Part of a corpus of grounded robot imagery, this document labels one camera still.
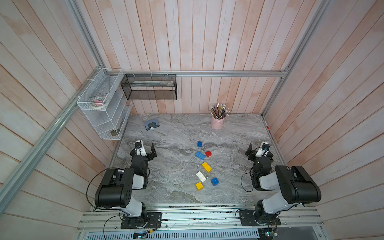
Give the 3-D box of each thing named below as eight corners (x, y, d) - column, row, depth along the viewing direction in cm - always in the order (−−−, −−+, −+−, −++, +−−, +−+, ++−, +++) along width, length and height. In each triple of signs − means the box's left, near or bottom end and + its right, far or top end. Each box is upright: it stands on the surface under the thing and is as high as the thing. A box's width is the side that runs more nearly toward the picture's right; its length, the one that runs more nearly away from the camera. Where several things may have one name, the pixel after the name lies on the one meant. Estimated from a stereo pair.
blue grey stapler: (146, 130, 113) (145, 127, 110) (144, 125, 117) (143, 122, 114) (159, 126, 116) (158, 123, 113) (157, 121, 119) (156, 118, 117)
